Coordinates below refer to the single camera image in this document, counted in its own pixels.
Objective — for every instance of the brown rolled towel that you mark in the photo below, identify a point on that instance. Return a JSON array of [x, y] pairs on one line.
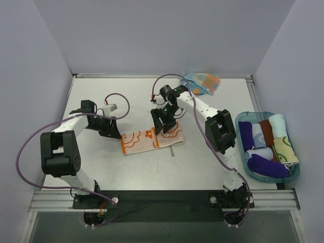
[[267, 132]]

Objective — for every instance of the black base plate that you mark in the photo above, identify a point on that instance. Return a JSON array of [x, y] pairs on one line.
[[175, 206]]

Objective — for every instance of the blue orange patterned towel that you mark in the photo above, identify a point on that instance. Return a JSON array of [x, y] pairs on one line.
[[200, 84]]

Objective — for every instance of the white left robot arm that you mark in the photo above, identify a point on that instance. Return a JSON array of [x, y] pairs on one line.
[[60, 153]]

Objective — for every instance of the purple rolled towel front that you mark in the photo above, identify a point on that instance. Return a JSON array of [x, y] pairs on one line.
[[267, 167]]

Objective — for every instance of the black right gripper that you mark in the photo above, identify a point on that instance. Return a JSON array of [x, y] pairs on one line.
[[163, 114]]

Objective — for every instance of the grey towel hang loop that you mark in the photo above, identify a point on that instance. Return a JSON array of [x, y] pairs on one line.
[[171, 150]]

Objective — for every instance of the purple rolled towel back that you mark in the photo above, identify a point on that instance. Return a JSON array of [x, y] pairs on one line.
[[246, 132]]

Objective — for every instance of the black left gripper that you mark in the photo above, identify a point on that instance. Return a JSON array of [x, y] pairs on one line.
[[109, 125]]

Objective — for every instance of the light blue rolled towel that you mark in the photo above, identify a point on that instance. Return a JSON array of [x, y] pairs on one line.
[[258, 137]]

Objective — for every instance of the cream green rolled towel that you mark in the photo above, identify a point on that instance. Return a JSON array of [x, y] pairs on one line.
[[284, 151]]

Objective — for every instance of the purple rolled towel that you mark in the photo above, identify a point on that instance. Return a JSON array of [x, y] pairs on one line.
[[267, 167], [246, 132]]

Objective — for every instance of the aluminium front rail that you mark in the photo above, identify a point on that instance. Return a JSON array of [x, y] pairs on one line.
[[264, 200]]

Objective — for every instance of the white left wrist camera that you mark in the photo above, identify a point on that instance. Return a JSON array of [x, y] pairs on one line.
[[109, 108]]

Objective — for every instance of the mint white rolled towel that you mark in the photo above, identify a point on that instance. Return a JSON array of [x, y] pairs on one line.
[[278, 125]]

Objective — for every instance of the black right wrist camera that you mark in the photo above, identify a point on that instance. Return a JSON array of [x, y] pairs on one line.
[[165, 91]]

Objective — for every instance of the teal plastic basket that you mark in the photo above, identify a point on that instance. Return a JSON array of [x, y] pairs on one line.
[[255, 118]]

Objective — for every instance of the orange flower pattern towel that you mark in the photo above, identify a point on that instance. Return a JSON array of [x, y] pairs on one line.
[[146, 140]]

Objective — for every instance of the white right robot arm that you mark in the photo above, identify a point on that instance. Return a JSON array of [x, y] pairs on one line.
[[216, 127]]

